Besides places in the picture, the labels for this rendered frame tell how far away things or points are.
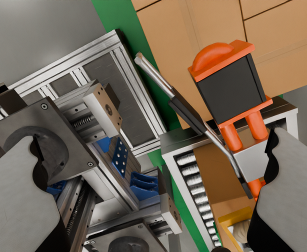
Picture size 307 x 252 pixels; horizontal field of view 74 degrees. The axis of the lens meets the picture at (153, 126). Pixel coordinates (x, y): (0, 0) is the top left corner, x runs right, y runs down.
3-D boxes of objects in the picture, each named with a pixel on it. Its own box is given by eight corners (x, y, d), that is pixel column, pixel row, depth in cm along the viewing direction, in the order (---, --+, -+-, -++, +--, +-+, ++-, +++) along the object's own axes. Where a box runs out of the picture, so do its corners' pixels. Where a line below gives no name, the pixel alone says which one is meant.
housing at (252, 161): (271, 151, 36) (286, 167, 32) (235, 166, 38) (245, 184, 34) (260, 121, 33) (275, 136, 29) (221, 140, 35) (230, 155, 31)
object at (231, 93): (255, 90, 30) (274, 103, 26) (210, 114, 32) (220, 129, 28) (236, 38, 27) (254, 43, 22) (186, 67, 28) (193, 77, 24)
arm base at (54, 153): (36, 179, 58) (16, 209, 49) (-5, 139, 51) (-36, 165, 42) (80, 161, 55) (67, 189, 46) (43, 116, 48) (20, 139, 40)
